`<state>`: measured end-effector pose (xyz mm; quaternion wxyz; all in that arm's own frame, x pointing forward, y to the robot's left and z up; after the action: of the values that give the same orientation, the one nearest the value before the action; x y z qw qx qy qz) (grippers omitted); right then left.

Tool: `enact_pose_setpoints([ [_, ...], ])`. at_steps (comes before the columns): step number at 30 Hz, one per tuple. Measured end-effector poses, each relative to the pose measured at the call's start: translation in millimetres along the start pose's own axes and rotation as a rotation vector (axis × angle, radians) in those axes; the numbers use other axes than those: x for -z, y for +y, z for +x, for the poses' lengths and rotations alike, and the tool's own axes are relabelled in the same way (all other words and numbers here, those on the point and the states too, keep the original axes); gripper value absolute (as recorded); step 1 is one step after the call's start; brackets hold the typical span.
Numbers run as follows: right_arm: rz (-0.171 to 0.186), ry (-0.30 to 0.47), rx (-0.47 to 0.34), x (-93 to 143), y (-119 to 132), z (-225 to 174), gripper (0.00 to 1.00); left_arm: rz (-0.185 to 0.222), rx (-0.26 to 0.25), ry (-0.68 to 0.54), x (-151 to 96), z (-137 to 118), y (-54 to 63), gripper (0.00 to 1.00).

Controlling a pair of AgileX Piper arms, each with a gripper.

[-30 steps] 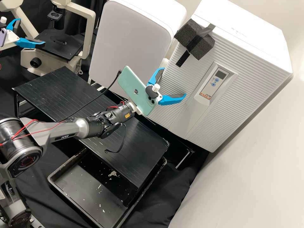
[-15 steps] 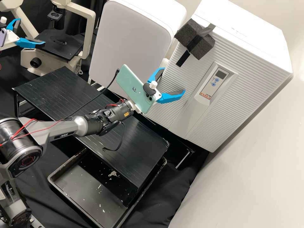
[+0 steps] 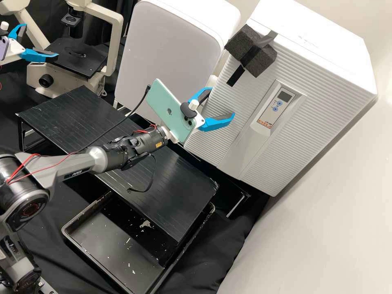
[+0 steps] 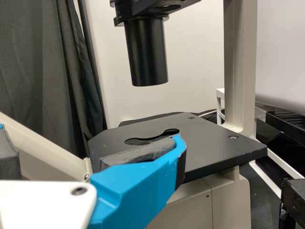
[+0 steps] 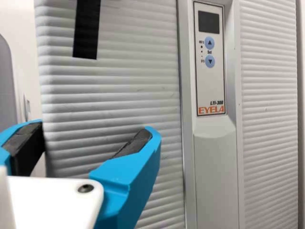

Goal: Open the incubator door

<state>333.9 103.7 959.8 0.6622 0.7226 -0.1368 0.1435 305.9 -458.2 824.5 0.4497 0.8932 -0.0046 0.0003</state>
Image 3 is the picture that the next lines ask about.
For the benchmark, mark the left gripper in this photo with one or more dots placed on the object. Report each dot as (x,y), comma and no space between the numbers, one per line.
(14,49)

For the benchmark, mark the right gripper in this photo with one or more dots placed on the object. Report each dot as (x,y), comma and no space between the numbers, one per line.
(200,121)

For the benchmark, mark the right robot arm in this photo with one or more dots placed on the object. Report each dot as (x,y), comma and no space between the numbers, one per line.
(92,156)

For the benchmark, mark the incubator door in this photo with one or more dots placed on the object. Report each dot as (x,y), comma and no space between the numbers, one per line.
(321,122)

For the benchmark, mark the white incubator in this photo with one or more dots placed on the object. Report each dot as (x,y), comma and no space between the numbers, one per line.
(306,18)

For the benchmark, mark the cream microscope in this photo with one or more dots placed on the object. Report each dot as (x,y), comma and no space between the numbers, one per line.
(76,58)

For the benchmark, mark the black platform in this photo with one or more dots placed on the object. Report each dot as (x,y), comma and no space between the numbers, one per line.
(76,122)
(235,186)

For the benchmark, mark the black tray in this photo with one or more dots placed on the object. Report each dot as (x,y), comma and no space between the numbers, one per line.
(107,245)

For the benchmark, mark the left wrist camera phone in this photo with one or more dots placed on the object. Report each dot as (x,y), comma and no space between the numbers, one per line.
(2,49)

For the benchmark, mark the wrist camera phone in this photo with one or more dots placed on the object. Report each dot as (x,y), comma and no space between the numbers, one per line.
(2,49)
(165,107)

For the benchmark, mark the right wrist camera phone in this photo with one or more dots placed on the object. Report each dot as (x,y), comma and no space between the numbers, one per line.
(165,107)

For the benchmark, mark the white frame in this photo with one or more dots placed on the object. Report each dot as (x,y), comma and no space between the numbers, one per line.
(118,103)

